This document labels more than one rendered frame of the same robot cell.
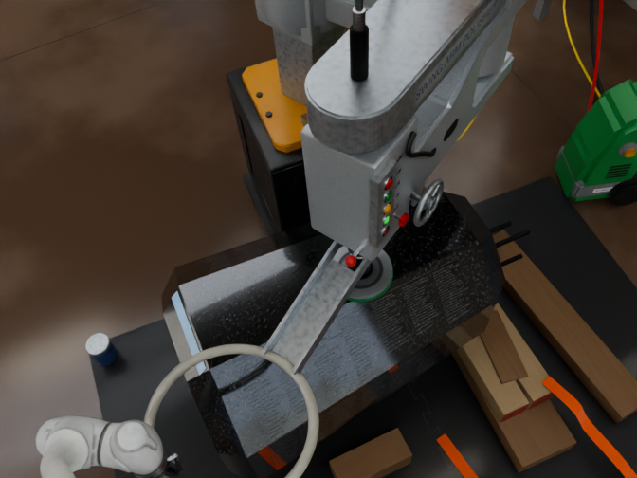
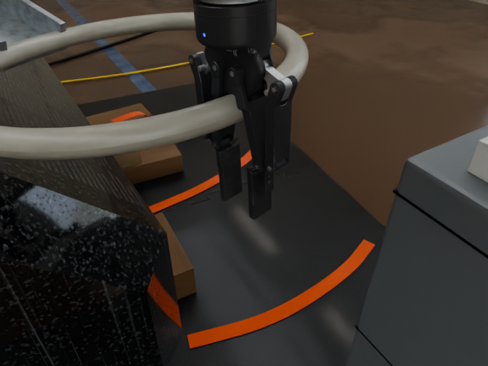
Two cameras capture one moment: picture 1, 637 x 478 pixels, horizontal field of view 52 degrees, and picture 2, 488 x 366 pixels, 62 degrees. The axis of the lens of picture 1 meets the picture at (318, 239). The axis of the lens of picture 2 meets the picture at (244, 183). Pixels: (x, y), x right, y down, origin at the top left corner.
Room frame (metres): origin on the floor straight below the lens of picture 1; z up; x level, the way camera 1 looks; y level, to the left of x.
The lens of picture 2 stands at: (0.51, 0.87, 1.11)
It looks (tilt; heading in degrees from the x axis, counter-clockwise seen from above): 37 degrees down; 262
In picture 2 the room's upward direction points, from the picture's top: straight up
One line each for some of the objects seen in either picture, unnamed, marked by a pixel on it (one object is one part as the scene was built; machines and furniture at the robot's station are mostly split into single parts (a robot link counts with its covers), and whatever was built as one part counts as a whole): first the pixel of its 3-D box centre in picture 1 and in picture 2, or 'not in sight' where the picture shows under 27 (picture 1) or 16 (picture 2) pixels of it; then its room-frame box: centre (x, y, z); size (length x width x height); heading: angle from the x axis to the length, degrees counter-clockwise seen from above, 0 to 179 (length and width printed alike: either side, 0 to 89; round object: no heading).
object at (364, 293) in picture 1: (359, 269); not in sight; (1.08, -0.13, 0.82); 0.21 x 0.21 x 0.01
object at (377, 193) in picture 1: (381, 205); not in sight; (0.95, -0.17, 1.35); 0.08 x 0.03 x 0.28; 139
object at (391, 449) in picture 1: (370, 462); (162, 255); (0.65, -0.11, 0.07); 0.30 x 0.12 x 0.12; 110
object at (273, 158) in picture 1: (318, 154); not in sight; (1.98, -0.04, 0.37); 0.66 x 0.66 x 0.74; 17
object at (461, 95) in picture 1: (437, 98); not in sight; (1.37, -0.39, 1.28); 0.74 x 0.23 x 0.49; 139
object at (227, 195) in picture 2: not in sight; (230, 172); (0.47, 0.47, 0.82); 0.03 x 0.01 x 0.07; 35
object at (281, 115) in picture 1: (313, 92); not in sight; (1.98, -0.04, 0.76); 0.49 x 0.49 x 0.05; 17
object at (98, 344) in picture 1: (101, 349); not in sight; (1.24, 1.00, 0.08); 0.10 x 0.10 x 0.13
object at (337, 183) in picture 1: (375, 160); not in sight; (1.14, -0.18, 1.30); 0.36 x 0.22 x 0.45; 139
